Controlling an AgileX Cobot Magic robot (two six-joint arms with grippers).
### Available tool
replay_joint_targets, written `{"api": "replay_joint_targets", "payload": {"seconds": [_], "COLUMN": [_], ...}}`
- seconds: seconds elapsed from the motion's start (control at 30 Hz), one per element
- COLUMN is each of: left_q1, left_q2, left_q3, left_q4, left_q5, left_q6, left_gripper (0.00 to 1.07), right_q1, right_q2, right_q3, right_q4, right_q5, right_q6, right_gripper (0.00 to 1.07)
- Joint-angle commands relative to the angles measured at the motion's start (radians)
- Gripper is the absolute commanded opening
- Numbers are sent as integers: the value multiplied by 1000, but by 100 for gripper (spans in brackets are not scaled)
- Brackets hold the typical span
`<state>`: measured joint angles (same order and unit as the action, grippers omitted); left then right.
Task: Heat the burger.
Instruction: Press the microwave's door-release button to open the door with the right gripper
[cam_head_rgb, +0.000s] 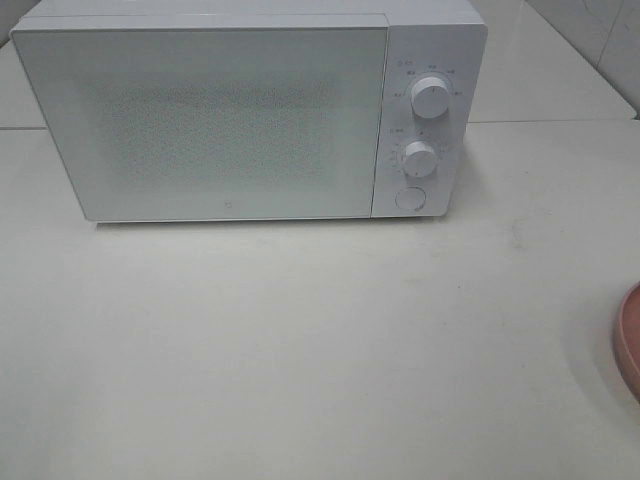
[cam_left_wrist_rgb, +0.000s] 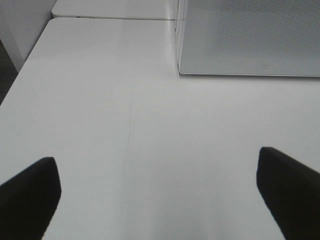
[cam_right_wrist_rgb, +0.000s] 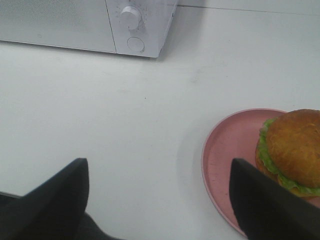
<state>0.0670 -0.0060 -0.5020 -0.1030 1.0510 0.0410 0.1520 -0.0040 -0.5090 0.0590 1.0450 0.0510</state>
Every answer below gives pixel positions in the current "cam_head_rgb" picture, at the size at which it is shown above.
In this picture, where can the round white door-release button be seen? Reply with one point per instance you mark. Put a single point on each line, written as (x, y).
(411, 199)

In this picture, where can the pink round plate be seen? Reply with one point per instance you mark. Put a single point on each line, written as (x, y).
(626, 340)

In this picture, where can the white microwave door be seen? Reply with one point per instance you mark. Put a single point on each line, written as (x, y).
(205, 125)

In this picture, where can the white lower timer knob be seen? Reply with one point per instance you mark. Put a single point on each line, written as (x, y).
(419, 160)

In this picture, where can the white upper power knob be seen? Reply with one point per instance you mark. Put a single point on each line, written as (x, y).
(430, 96)

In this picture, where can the white microwave oven body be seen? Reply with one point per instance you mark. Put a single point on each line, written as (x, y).
(445, 38)

